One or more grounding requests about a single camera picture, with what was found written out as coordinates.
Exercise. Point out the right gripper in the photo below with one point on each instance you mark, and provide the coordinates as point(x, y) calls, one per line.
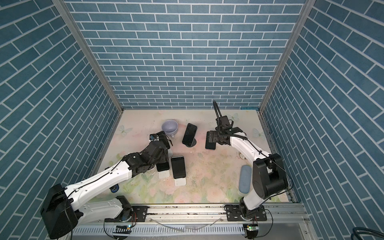
point(214, 134)

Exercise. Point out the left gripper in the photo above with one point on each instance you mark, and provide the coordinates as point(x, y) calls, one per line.
point(165, 155)

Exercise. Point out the purple-cased black phone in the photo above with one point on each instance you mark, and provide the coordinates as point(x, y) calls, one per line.
point(210, 144)

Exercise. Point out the white stand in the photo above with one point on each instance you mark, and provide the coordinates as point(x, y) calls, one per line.
point(180, 182)
point(164, 174)

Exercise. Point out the wooden base metal stand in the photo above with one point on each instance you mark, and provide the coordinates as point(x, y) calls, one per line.
point(242, 156)

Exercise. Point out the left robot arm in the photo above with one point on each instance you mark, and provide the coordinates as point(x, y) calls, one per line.
point(66, 207)

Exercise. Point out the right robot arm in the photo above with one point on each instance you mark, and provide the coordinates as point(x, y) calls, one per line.
point(269, 177)

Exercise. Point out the teal-edged phone on round stand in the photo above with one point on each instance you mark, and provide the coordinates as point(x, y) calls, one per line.
point(189, 134)

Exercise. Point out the black round stand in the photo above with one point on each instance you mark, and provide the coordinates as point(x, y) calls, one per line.
point(194, 142)

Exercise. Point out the lavender mug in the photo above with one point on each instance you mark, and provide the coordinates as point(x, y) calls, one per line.
point(170, 127)

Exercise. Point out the blue glasses case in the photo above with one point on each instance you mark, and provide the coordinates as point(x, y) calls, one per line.
point(245, 179)

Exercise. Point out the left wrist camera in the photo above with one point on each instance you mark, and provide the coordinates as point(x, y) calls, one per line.
point(154, 137)

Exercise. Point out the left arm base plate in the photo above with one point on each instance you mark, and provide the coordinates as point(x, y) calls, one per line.
point(134, 214)

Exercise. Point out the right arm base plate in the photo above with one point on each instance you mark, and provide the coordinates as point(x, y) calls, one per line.
point(237, 213)

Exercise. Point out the aluminium rail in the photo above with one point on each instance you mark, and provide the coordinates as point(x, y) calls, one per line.
point(189, 213)

